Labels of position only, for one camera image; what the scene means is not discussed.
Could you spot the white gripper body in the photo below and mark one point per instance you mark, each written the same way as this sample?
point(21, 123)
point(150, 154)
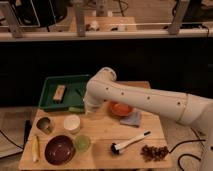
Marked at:
point(91, 104)

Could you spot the green pepper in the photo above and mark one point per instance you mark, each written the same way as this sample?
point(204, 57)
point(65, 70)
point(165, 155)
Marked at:
point(75, 110)

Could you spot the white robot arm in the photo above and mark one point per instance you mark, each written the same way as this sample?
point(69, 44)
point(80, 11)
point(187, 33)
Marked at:
point(183, 108)

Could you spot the green plastic cup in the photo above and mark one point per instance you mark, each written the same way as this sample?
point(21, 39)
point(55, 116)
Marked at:
point(82, 143)

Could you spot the metal cup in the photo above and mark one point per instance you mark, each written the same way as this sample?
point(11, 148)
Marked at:
point(45, 125)

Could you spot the green plastic tray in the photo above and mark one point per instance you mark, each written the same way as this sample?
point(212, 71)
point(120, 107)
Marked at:
point(75, 88)

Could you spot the white round container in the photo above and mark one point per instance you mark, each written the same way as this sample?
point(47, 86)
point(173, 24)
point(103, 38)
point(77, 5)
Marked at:
point(72, 123)

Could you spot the tan wooden block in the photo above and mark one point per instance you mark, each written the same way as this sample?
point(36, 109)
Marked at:
point(58, 96)

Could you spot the wooden cutting board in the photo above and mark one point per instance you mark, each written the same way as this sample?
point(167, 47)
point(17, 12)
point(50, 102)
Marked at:
point(103, 129)

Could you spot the blue grey cloth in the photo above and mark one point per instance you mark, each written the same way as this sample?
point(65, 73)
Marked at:
point(133, 119)

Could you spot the black and white brush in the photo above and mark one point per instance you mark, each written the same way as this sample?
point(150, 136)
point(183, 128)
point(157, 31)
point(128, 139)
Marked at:
point(117, 147)

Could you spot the dark red bowl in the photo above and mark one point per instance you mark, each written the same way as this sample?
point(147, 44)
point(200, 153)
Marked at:
point(59, 150)

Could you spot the yellow corn cob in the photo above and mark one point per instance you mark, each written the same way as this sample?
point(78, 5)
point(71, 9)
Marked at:
point(35, 149)

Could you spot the brown dried chili pile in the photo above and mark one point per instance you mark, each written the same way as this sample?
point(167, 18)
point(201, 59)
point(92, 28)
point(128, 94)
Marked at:
point(152, 153)

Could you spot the black box device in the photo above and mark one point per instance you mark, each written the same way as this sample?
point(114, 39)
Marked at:
point(41, 13)

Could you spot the metal frame rail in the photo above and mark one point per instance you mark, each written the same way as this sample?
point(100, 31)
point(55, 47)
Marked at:
point(143, 34)

